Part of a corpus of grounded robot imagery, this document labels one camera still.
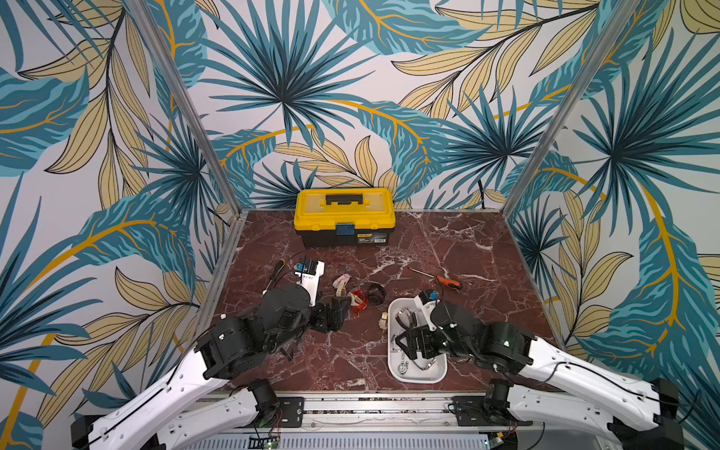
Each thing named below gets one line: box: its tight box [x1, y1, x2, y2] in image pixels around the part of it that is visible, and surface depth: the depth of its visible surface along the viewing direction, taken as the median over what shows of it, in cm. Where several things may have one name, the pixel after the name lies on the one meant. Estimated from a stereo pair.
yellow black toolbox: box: [293, 187, 397, 249], surface depth 100 cm
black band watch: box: [367, 281, 387, 307], surface depth 97 cm
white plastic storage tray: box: [388, 297, 449, 385], surface depth 82 cm
